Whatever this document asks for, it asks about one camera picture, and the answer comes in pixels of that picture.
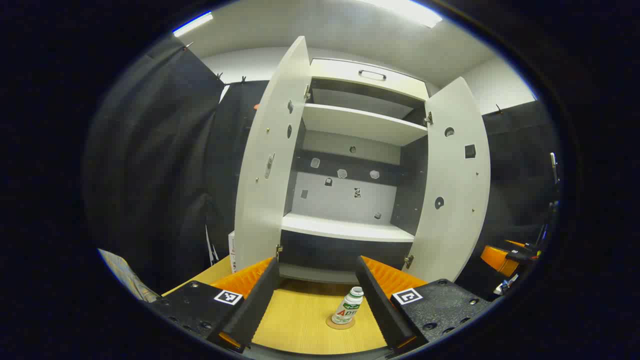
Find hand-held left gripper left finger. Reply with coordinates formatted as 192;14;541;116
149;256;281;353

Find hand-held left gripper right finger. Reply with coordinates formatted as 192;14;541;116
355;255;494;353

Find white plastic bottle green label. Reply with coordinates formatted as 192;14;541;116
331;286;364;325

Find round cork coaster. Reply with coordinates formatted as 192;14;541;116
326;314;356;330

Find white cabinet door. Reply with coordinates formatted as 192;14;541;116
234;36;312;273
404;76;492;283

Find white book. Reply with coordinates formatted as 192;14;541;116
228;231;239;273

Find printed sheet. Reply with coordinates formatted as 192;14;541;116
97;248;161;304

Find black backdrop cloth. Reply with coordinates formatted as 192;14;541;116
82;35;561;298

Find white open cabinet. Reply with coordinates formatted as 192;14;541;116
277;57;432;286

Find white cabinet drawer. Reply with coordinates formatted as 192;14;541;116
310;58;431;101

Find long ceiling light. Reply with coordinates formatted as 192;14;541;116
172;11;214;38
357;0;443;29

